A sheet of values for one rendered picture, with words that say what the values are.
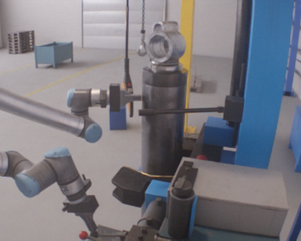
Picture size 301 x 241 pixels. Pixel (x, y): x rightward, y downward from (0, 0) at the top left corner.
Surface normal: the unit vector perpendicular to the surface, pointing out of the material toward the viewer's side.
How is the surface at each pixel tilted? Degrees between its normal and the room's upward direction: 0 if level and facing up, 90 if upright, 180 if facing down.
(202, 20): 90
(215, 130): 90
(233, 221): 90
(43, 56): 90
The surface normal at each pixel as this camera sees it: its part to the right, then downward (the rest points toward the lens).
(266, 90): -0.29, 0.34
